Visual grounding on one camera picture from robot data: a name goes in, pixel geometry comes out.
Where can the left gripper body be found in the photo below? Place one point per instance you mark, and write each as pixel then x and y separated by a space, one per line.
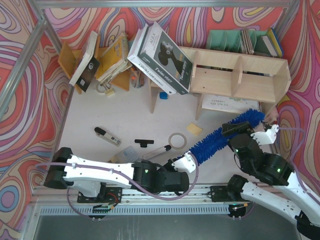
pixel 169 164

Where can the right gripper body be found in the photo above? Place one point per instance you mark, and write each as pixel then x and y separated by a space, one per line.
pixel 236 128

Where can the blue microfiber duster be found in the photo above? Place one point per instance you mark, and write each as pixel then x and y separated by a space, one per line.
pixel 213 142

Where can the masking tape roll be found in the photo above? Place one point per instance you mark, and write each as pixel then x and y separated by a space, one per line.
pixel 177 140

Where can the black T-shaped plastic part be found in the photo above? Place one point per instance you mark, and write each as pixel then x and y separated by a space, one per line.
pixel 143 143

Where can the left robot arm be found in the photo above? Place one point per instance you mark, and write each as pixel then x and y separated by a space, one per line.
pixel 87 176

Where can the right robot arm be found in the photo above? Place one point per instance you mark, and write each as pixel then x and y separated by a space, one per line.
pixel 301 205

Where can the light wooden bookshelf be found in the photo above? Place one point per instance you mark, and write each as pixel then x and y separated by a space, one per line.
pixel 236 75

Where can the white black marker pen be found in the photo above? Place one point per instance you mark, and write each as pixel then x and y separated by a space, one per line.
pixel 156 152

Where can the spiral bound drawing notebook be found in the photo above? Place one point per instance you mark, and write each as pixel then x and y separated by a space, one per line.
pixel 229 104

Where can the yellow grey calculator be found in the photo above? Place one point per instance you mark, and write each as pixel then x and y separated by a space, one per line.
pixel 128 155

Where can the yellow sticky note pad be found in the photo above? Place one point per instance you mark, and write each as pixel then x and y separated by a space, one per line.
pixel 194 129

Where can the blue pencil sharpener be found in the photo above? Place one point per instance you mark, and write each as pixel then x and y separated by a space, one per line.
pixel 163 96

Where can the green desk organizer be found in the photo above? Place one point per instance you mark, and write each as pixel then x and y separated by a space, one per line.
pixel 240 41

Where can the blue yellow book in organizer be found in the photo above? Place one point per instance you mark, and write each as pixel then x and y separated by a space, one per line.
pixel 272 37

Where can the pen cup with pencils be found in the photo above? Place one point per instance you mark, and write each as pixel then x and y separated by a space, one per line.
pixel 136 78

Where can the yellow books stack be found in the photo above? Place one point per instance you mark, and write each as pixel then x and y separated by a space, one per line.
pixel 113 60

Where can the white black leaning book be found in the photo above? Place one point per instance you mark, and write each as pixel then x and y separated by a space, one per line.
pixel 86 65

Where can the orange wooden book stand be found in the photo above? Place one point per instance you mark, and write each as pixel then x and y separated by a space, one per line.
pixel 67 60

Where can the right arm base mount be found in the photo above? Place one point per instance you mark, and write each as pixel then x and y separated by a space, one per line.
pixel 226 194

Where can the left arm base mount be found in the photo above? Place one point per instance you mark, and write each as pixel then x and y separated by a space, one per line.
pixel 107 195

